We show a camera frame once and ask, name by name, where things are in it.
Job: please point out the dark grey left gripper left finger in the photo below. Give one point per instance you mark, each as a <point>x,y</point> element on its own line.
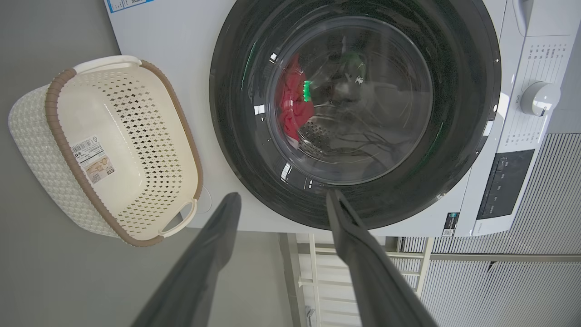
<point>195,268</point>

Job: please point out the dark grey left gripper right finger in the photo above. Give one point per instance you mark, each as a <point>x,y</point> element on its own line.
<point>372,268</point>

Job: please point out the black round glass washer door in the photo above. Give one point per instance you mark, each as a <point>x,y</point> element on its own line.
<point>236,136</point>

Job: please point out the red garment with white trim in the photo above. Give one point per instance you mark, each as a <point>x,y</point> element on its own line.
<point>290,104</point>

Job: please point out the cream perforated laundry basket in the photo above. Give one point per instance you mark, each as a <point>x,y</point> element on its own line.
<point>136,136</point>

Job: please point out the printed product label sticker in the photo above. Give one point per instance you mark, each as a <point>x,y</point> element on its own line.
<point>93,159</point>

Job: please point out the black washing machine display panel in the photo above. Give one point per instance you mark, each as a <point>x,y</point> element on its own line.
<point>506,184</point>

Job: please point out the white front-load washing machine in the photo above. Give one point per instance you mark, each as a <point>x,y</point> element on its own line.
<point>159,45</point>

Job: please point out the white washing machine dial knob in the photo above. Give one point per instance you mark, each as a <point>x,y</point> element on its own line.
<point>538,97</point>

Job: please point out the round drain filter cover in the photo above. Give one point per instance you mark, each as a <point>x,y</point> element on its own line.
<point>205,200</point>

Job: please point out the black QR code sticker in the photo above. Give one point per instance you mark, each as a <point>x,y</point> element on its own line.
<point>450,225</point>

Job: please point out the blue energy label sticker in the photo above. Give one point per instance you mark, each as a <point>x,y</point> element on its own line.
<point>122,4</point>

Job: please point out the white detergent drawer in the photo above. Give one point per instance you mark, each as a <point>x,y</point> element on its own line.
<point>549,18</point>

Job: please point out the white metal rack frame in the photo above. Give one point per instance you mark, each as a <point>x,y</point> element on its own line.
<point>313,272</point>

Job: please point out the grey slatted wall panel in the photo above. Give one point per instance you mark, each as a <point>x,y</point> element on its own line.
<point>522,281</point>

